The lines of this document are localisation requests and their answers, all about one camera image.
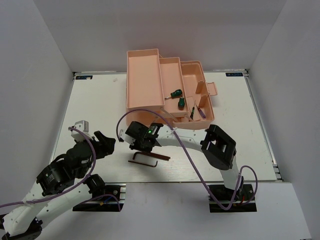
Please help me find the small brown hex key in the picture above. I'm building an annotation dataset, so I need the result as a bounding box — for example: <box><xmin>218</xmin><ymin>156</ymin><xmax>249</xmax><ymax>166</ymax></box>
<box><xmin>128</xmin><ymin>160</ymin><xmax>158</xmax><ymax>168</ymax></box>

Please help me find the large brown hex key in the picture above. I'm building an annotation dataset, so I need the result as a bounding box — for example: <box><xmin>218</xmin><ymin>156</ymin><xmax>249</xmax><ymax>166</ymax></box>
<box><xmin>132</xmin><ymin>151</ymin><xmax>171</xmax><ymax>161</ymax></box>

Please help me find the pink plastic toolbox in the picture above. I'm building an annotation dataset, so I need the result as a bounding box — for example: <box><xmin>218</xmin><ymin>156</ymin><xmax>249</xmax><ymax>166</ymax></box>
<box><xmin>126</xmin><ymin>48</ymin><xmax>218</xmax><ymax>130</ymax></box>

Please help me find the green stubby flathead screwdriver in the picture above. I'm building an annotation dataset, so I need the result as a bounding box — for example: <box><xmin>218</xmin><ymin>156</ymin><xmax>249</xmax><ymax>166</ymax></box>
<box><xmin>177</xmin><ymin>97</ymin><xmax>185</xmax><ymax>110</ymax></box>

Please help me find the black green precision screwdriver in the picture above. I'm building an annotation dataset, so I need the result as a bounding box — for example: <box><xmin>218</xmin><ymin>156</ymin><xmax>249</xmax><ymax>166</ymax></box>
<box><xmin>190</xmin><ymin>100</ymin><xmax>196</xmax><ymax>121</ymax></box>

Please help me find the green stubby phillips screwdriver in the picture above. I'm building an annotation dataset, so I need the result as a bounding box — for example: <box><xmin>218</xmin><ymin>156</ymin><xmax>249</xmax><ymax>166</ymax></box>
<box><xmin>164</xmin><ymin>89</ymin><xmax>183</xmax><ymax>100</ymax></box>

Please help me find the blue handled precision screwdriver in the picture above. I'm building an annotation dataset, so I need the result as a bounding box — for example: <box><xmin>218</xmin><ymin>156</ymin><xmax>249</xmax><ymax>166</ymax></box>
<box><xmin>196</xmin><ymin>106</ymin><xmax>206</xmax><ymax>119</ymax></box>

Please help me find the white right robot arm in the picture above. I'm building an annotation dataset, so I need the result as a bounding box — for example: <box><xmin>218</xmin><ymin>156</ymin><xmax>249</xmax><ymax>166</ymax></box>
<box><xmin>119</xmin><ymin>121</ymin><xmax>244</xmax><ymax>200</ymax></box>

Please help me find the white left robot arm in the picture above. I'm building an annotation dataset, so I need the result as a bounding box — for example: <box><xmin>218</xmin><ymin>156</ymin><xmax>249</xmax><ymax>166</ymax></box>
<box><xmin>0</xmin><ymin>127</ymin><xmax>116</xmax><ymax>240</ymax></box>

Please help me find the white front cover panel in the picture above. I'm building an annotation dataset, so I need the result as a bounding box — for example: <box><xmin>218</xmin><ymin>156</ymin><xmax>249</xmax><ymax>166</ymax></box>
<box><xmin>39</xmin><ymin>182</ymin><xmax>311</xmax><ymax>240</ymax></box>

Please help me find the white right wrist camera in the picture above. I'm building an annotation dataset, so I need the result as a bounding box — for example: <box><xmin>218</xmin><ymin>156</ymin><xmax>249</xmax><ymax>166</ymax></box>
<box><xmin>118</xmin><ymin>129</ymin><xmax>135</xmax><ymax>145</ymax></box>

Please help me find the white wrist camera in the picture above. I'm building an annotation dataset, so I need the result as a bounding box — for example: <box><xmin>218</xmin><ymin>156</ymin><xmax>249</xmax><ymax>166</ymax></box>
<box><xmin>70</xmin><ymin>120</ymin><xmax>92</xmax><ymax>142</ymax></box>
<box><xmin>118</xmin><ymin>129</ymin><xmax>135</xmax><ymax>145</ymax></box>

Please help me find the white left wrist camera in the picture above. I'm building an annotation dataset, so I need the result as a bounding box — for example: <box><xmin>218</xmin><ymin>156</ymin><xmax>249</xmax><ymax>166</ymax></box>
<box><xmin>70</xmin><ymin>120</ymin><xmax>92</xmax><ymax>142</ymax></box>

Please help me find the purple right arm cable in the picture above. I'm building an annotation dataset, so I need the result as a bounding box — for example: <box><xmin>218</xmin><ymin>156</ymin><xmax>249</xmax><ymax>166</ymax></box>
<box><xmin>115</xmin><ymin>107</ymin><xmax>258</xmax><ymax>210</ymax></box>

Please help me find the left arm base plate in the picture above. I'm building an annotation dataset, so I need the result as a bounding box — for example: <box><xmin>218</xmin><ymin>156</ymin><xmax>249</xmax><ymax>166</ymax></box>
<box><xmin>72</xmin><ymin>183</ymin><xmax>126</xmax><ymax>213</ymax></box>

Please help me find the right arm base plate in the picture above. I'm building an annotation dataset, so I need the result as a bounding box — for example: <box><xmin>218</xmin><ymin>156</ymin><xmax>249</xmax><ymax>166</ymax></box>
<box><xmin>204</xmin><ymin>183</ymin><xmax>258</xmax><ymax>214</ymax></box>

